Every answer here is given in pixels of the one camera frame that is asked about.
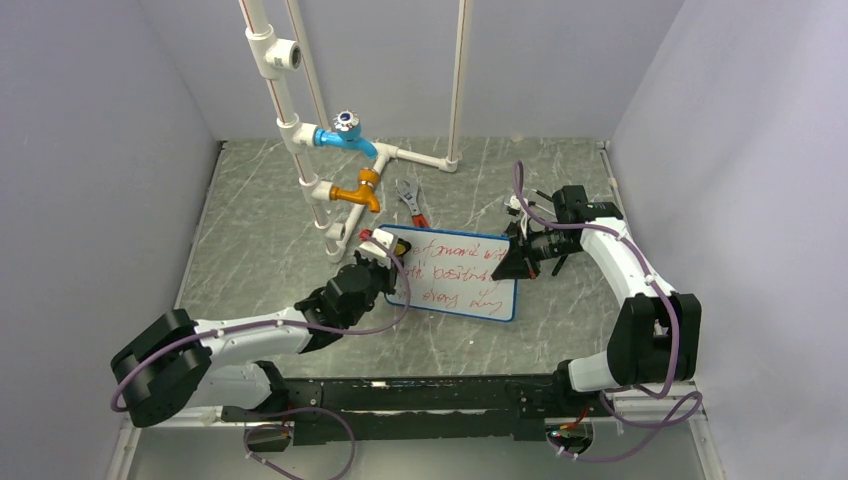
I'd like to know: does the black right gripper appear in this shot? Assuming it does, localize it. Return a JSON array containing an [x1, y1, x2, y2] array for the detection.
[[492, 222, 583, 283]]

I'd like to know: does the yellow black whiteboard eraser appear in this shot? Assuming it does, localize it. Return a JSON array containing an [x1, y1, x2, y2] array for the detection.
[[394, 239, 412, 259]]

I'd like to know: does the blue framed whiteboard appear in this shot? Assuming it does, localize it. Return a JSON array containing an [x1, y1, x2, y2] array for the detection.
[[381, 224, 517, 322]]

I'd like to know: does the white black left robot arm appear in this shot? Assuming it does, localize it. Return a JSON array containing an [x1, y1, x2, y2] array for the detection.
[[110, 255, 408, 428]]

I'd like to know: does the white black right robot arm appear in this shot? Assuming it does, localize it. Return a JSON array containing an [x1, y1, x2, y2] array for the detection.
[[492, 185, 702, 415]]

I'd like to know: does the orange faucet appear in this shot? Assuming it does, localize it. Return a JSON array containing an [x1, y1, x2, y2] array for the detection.
[[329, 168, 381, 213]]

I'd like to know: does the blue faucet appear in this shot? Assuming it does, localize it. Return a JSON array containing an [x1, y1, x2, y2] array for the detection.
[[313, 110, 378, 159]]

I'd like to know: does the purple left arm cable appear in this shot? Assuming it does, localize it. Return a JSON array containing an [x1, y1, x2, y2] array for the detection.
[[109, 235, 413, 413]]

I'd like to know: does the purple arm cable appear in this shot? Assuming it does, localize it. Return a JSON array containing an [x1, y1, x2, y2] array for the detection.
[[513, 160, 704, 464], [109, 235, 413, 413]]

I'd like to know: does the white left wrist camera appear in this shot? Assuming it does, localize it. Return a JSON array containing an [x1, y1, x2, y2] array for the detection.
[[355, 228, 401, 265]]

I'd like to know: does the red handled adjustable wrench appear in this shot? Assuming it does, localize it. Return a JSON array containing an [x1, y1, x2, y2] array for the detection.
[[396, 180, 430, 229]]

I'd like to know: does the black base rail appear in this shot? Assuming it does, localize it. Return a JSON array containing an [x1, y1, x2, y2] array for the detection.
[[222, 374, 609, 446]]

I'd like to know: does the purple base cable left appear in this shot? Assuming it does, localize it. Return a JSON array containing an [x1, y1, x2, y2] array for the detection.
[[242, 405, 356, 480]]

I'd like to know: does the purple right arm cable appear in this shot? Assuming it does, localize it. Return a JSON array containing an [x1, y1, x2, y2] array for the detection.
[[513, 160, 704, 464]]

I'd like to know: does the white PVC pipe frame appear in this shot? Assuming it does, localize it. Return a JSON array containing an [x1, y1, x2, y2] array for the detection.
[[238, 1, 472, 263]]

